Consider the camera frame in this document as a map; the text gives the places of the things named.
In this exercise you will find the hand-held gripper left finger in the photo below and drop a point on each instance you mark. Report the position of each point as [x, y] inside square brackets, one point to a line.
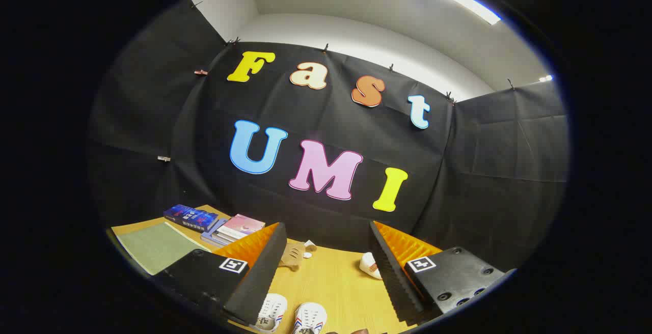
[265, 268]

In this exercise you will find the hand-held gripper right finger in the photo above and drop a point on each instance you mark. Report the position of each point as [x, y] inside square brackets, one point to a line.
[389, 268]

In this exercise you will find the white canvas shoe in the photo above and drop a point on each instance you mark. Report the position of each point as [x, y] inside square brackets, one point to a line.
[309, 318]
[270, 311]

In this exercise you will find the pale fabric storage box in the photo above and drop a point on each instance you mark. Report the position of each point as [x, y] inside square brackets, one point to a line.
[153, 247]

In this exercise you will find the brown plush toy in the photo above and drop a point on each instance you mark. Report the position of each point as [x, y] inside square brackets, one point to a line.
[292, 256]

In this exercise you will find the pink cover book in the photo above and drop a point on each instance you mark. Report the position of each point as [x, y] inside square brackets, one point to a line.
[242, 224]

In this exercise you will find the grey white book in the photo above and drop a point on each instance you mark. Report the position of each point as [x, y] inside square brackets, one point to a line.
[224, 236]

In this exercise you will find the lavender blue book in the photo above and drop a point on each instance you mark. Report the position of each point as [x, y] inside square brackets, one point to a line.
[211, 237]

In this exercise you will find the dark blue book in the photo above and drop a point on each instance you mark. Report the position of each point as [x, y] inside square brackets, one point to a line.
[189, 217]

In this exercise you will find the black backdrop cloth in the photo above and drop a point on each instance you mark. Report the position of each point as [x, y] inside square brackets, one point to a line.
[331, 115]

